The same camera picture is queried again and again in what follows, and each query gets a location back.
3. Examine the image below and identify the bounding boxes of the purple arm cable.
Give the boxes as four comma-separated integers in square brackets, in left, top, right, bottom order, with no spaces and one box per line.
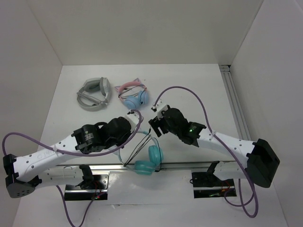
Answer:
[153,86,258,218]
[1,110,143,227]

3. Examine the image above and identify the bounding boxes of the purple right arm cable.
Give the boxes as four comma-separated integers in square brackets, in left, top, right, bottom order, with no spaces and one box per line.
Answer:
[153,86,258,218]

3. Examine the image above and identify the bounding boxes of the aluminium rail front edge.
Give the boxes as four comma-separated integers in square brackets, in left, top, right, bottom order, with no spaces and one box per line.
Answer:
[47,162,221,172]

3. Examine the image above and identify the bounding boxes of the teal cat-ear headphones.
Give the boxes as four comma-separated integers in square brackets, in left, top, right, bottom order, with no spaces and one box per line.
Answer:
[114,130,164,175]

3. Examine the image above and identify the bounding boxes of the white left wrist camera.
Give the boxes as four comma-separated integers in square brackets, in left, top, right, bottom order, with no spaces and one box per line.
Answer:
[124,110,143,127]

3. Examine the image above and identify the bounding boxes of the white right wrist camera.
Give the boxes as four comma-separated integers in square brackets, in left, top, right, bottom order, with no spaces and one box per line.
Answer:
[151,99,169,120]

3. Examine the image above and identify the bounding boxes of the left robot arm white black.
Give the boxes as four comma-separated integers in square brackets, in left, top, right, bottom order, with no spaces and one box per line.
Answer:
[3,116,140,198]

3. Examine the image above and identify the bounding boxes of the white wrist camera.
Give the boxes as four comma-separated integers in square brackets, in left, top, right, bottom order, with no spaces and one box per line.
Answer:
[124,110,143,127]
[151,99,169,120]

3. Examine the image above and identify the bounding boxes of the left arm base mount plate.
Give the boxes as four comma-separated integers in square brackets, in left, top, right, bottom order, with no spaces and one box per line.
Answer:
[64,171,109,201]

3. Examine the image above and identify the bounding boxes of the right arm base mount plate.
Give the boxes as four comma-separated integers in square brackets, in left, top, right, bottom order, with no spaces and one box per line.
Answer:
[189,172,237,199]

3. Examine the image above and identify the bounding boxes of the grey white headphones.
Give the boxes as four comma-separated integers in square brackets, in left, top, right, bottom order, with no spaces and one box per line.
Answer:
[76,77,112,112]

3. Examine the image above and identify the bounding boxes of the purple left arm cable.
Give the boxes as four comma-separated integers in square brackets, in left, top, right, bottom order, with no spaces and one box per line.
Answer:
[1,110,143,227]

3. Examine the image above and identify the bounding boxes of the pink blue cat-ear headphones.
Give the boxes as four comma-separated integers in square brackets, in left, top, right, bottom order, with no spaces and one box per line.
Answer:
[115,78,149,110]

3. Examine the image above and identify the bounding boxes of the aluminium rail right side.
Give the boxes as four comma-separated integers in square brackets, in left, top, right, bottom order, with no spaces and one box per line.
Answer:
[219,65,251,140]

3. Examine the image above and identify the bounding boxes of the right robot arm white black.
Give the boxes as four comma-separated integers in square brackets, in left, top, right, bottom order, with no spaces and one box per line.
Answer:
[149,105,280,188]

